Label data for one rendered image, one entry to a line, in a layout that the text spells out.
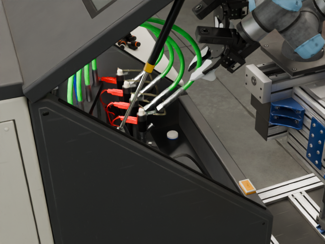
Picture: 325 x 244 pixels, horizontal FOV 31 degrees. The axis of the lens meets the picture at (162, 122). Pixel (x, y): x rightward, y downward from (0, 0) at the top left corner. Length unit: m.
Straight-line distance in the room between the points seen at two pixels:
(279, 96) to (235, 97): 1.69
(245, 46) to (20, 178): 0.72
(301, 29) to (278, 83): 0.58
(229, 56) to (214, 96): 2.24
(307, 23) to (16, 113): 0.80
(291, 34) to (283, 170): 1.78
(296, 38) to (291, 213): 1.29
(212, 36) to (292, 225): 1.30
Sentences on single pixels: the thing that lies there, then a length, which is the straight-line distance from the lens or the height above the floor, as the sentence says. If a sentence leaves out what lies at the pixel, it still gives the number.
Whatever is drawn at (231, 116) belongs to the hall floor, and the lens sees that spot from 3.63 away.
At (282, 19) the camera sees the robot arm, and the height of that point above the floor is 1.41.
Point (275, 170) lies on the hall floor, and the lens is 3.24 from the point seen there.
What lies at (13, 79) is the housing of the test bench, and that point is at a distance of 1.14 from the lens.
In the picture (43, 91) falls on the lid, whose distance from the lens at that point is 1.12.
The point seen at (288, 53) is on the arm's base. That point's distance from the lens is 2.13.
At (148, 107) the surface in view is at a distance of 1.74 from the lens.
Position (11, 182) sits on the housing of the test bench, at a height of 1.26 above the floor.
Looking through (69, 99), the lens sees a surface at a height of 1.22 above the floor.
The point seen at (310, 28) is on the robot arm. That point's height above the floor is 1.38.
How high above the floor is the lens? 2.06
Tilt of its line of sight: 35 degrees down
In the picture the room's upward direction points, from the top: 2 degrees counter-clockwise
